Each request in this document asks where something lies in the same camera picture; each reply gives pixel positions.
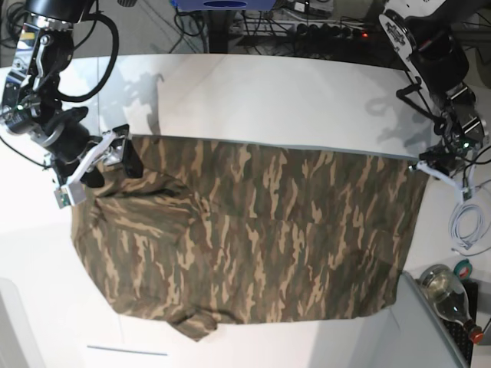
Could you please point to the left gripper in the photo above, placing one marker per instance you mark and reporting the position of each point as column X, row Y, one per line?
column 442, row 161

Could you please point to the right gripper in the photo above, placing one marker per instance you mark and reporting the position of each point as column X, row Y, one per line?
column 69, row 140

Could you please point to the camouflage t-shirt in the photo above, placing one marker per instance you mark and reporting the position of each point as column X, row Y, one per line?
column 228, row 233

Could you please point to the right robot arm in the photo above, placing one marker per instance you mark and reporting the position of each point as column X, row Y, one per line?
column 32, row 103

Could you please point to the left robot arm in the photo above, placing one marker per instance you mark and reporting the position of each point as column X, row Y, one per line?
column 421, row 33

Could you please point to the green tape roll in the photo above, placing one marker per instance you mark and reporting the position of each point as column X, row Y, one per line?
column 463, row 269

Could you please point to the clear glass bottle red cap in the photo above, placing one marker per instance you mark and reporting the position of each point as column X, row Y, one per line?
column 448, row 297

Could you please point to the black power strip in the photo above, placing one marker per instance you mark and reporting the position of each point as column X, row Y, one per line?
column 327, row 31

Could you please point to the white paper sheet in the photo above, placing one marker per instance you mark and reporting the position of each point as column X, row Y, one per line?
column 122, row 350

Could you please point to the blue box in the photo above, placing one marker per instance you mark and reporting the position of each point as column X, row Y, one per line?
column 222, row 5

